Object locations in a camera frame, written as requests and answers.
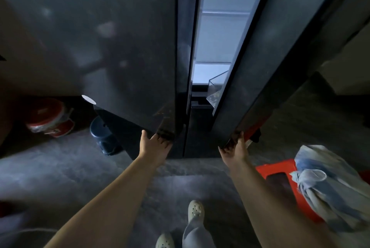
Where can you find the person's right hand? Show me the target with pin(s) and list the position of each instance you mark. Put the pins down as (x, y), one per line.
(235, 154)

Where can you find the person's left hand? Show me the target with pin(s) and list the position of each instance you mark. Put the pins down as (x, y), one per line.
(154, 149)

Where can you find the person's right forearm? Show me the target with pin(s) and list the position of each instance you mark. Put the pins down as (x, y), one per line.
(268, 207)

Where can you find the person's left forearm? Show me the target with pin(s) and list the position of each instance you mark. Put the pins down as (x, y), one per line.
(109, 204)

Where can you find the black refrigerator body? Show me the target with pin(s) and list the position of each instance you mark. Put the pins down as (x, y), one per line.
(202, 141)

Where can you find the dark blue trash bin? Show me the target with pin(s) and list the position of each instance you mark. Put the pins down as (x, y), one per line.
(101, 138)

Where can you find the clear door bin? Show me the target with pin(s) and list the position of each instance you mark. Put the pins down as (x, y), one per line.
(215, 97)

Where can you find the white clog shoe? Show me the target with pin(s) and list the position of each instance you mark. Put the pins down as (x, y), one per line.
(196, 211)
(164, 241)

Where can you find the light grey trousers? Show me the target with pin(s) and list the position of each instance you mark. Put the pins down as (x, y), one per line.
(196, 236)

